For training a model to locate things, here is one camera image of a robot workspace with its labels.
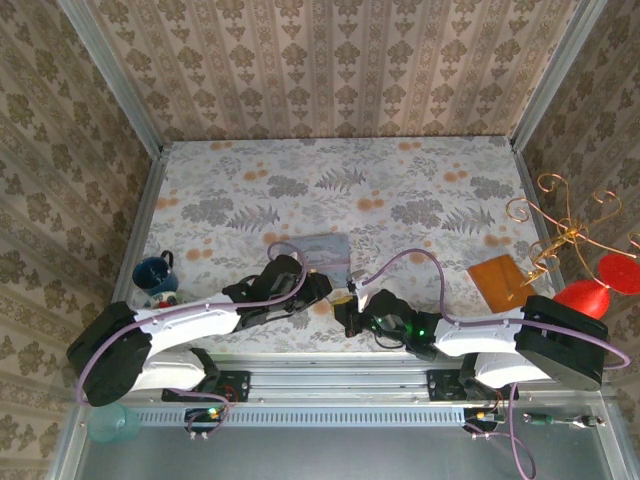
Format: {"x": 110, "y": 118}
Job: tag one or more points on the cartoon print tin box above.
{"x": 325, "y": 252}

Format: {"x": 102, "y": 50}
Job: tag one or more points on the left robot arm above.
{"x": 185, "y": 320}

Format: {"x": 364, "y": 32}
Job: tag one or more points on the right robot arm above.
{"x": 475, "y": 335}

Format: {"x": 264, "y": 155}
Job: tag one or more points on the leaf pattern small bowl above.
{"x": 162, "y": 299}

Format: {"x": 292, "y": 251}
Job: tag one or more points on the orange leather pad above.
{"x": 500, "y": 282}

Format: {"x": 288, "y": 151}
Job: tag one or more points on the blue enamel mug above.
{"x": 155, "y": 274}

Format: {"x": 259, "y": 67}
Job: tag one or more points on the small controller board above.
{"x": 480, "y": 419}
{"x": 200, "y": 417}

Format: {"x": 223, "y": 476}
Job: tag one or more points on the red hourglass shaped object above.
{"x": 582, "y": 300}

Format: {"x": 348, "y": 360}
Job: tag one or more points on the green translucent plastic cup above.
{"x": 112, "y": 425}

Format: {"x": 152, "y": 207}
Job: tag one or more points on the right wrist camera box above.
{"x": 357, "y": 287}

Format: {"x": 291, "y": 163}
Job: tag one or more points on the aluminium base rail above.
{"x": 340, "y": 375}

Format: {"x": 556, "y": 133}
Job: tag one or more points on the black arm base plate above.
{"x": 235, "y": 387}
{"x": 442, "y": 387}

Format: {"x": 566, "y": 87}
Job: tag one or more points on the aluminium side rail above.
{"x": 150, "y": 200}
{"x": 522, "y": 165}

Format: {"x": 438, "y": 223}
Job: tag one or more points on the aluminium frame post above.
{"x": 555, "y": 75}
{"x": 110, "y": 75}

